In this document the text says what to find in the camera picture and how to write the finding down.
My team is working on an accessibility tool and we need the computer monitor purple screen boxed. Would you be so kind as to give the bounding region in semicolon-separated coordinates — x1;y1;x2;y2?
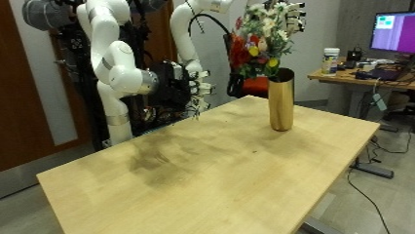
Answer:
370;11;415;55

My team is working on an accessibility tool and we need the tall gold cylinder vase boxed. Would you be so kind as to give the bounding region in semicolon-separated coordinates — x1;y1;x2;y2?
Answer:
267;67;295;132

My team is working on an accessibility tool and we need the artificial flower bouquet green wrap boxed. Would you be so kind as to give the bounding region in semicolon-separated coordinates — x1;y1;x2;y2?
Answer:
229;2;295;81

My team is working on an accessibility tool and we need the brown wooden door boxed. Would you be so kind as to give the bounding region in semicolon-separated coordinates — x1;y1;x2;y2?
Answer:
0;0;94;172

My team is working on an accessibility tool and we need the black robot stand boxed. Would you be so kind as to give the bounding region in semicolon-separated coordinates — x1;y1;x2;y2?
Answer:
56;28;109;152

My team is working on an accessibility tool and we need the grey table foot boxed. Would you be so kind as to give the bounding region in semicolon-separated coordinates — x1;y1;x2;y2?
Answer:
348;157;395;179

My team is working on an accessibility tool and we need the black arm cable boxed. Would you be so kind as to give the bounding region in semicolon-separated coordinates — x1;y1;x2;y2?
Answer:
186;13;234;37

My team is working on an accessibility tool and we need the grey hanging power adapter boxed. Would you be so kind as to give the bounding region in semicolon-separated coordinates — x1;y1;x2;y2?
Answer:
372;92;388;112

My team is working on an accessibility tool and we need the white wipes canister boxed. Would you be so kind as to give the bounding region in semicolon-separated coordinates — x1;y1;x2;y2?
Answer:
321;47;340;77

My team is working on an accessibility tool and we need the small black desk device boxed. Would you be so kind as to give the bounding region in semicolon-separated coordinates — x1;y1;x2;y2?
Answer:
344;47;364;62

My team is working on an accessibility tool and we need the wooden office desk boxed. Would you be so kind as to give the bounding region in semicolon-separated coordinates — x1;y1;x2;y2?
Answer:
307;59;415;92

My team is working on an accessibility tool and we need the black floor cable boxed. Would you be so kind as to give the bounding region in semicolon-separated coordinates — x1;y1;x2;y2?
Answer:
346;167;392;234

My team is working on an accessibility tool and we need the black office chair red seat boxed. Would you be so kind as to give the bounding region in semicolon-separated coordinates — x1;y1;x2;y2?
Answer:
222;32;271;99

